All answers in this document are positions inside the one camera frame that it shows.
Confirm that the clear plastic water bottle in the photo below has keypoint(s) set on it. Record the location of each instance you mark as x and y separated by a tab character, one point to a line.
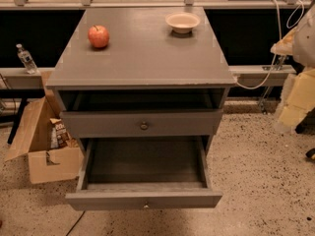
26	59

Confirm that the open cardboard box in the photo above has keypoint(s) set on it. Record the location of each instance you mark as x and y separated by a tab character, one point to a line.
34	140

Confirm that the grey wooden drawer cabinet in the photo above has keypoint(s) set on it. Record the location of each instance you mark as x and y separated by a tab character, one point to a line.
145	66

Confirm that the grey drawer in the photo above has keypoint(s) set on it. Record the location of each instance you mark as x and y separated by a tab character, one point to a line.
119	124
144	173

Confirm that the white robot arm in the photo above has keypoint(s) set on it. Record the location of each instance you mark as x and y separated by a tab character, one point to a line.
298	94

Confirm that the grey top drawer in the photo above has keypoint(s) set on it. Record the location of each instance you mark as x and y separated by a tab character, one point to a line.
119	124

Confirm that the metal pole stand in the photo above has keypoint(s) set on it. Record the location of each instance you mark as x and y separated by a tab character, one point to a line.
277	64

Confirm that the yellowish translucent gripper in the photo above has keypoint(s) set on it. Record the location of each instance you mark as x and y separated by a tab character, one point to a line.
305	44

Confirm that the brown snack bag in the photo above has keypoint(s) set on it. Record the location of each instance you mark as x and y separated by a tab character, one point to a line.
59	134

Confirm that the red apple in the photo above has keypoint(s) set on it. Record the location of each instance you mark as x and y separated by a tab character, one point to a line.
98	36

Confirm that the black table leg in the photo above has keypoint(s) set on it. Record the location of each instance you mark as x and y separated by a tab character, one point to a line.
23	95

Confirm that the white bowl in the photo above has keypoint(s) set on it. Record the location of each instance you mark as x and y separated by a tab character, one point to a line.
182	22

